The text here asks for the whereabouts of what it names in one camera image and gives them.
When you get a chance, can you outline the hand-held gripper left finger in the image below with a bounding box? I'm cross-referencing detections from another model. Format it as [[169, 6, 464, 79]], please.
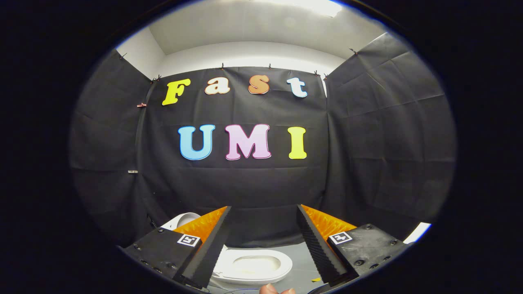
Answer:
[[122, 206, 232, 290]]

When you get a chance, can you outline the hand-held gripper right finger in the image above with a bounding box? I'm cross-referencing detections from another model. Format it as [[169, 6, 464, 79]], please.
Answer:
[[297, 204, 412, 285]]

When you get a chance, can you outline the white toilet lid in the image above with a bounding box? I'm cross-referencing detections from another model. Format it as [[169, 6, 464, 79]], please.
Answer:
[[169, 212, 202, 230]]

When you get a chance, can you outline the white toilet seat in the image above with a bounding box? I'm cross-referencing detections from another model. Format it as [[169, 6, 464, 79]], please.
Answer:
[[212, 249, 293, 283]]

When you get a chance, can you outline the white toilet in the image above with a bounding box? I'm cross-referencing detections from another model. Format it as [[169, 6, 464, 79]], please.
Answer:
[[161, 218, 291, 285]]

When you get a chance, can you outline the black backdrop cloth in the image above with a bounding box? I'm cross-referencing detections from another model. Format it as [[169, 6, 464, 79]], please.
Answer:
[[69, 33, 457, 247]]

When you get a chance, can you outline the white panel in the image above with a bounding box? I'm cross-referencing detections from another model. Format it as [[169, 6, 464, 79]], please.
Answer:
[[404, 222, 432, 245]]

